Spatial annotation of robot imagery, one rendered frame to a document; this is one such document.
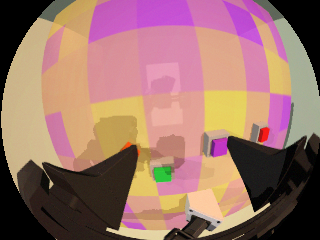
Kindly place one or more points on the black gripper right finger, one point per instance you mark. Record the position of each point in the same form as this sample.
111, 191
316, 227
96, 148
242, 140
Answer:
261, 167

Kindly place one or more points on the red button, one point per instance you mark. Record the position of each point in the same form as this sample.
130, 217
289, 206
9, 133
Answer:
259, 132

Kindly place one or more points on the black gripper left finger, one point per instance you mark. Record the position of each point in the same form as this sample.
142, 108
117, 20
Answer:
103, 188

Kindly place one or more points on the green button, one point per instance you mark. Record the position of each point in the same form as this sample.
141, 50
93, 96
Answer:
163, 169

